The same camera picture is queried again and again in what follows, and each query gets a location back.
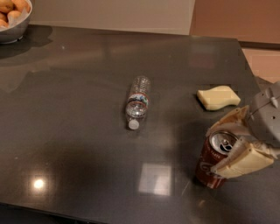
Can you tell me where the clear plastic water bottle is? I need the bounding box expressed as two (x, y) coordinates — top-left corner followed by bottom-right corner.
(125, 76), (151, 130)

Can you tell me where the orange fruit middle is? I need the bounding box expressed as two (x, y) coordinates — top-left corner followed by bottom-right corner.
(7, 10), (21, 18)

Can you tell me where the orange fruit lower left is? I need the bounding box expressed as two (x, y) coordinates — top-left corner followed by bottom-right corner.
(0, 19), (9, 28)

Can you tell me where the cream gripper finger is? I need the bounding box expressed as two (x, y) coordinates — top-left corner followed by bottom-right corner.
(206, 106), (251, 137)
(211, 137), (275, 179)

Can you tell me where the yellow sponge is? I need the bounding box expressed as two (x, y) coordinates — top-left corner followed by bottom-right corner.
(197, 86), (241, 111)

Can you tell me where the orange fruit top left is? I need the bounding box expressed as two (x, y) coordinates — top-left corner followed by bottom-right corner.
(0, 0), (14, 13)

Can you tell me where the orange fruit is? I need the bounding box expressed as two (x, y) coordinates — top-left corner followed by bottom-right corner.
(0, 0), (14, 13)
(11, 0), (31, 12)
(0, 19), (9, 28)
(7, 10), (21, 18)

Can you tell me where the orange fruit top right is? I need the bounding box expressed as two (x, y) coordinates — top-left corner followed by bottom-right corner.
(11, 0), (31, 12)

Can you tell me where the white paper bowl liner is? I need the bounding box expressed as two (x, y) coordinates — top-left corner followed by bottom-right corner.
(0, 0), (32, 30)

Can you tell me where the silver metal bowl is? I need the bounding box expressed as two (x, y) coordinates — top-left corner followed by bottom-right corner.
(0, 0), (32, 44)

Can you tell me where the red coke can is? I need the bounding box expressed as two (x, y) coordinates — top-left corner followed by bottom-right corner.
(195, 130), (237, 189)

